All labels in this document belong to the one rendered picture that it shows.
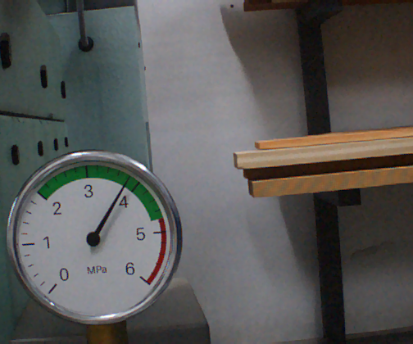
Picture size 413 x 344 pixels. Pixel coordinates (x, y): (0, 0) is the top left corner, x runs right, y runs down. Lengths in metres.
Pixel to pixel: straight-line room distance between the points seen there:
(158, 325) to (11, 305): 0.07
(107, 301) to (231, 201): 2.52
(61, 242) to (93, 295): 0.02
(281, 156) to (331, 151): 0.13
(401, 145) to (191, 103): 0.71
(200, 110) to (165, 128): 0.11
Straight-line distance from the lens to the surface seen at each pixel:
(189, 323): 0.38
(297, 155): 2.38
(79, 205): 0.34
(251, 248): 2.88
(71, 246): 0.34
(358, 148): 2.41
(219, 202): 2.86
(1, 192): 0.41
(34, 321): 0.41
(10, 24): 0.50
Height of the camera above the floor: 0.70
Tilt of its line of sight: 3 degrees down
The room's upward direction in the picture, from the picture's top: 5 degrees counter-clockwise
